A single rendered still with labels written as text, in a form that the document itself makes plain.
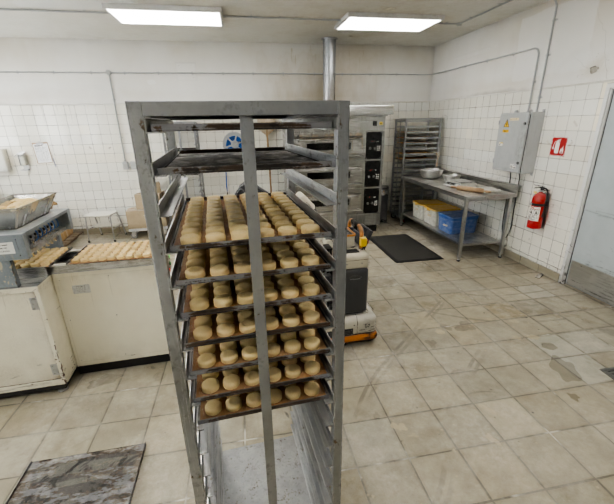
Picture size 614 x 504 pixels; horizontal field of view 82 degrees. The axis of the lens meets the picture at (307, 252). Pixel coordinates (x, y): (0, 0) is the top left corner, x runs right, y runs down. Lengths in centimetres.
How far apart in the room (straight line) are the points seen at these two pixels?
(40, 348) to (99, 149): 446
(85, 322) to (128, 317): 29
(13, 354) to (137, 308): 78
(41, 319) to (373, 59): 606
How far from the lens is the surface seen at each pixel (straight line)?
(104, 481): 246
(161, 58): 671
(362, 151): 584
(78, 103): 699
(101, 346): 313
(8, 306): 293
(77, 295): 297
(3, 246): 276
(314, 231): 94
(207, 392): 113
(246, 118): 85
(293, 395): 120
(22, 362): 312
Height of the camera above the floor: 177
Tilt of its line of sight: 20 degrees down
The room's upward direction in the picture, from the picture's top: 1 degrees counter-clockwise
